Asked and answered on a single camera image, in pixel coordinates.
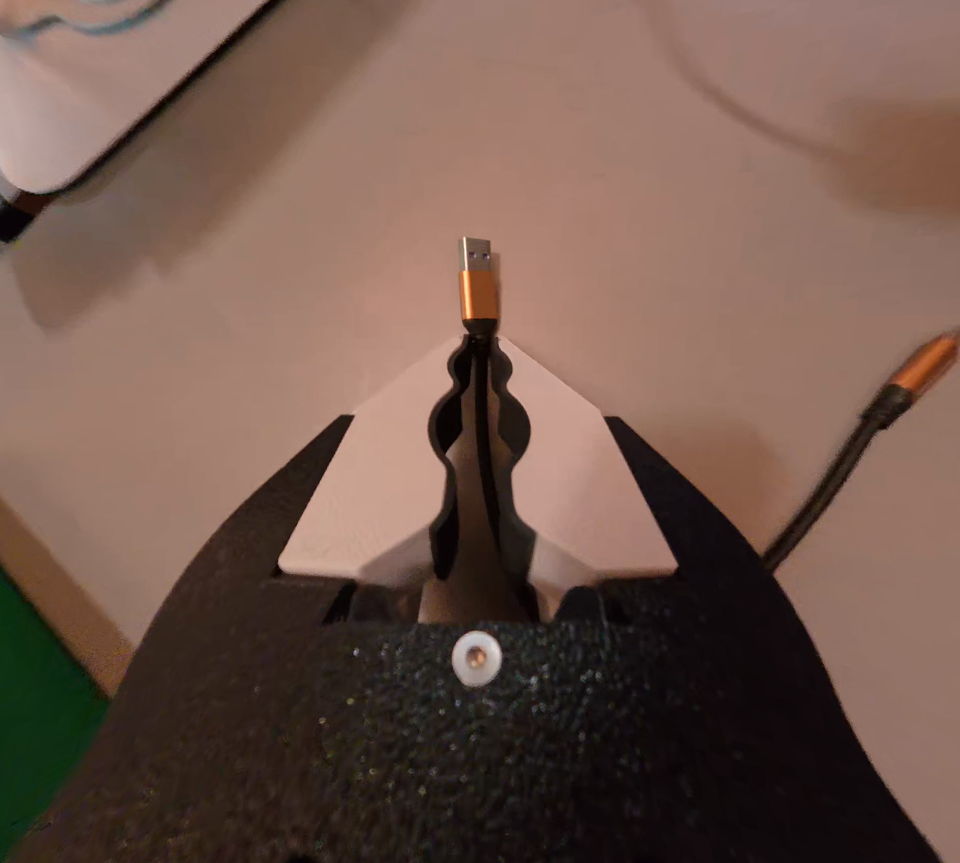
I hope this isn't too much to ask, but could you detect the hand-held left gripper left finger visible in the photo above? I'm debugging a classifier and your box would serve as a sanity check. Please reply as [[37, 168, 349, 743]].
[[277, 334, 477, 590]]

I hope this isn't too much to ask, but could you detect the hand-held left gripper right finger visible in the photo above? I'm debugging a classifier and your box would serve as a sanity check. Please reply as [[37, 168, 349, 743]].
[[487, 336, 681, 600]]

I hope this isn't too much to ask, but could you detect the black usb cable orange plug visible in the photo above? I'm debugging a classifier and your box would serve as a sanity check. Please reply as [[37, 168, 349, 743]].
[[457, 236, 960, 613]]

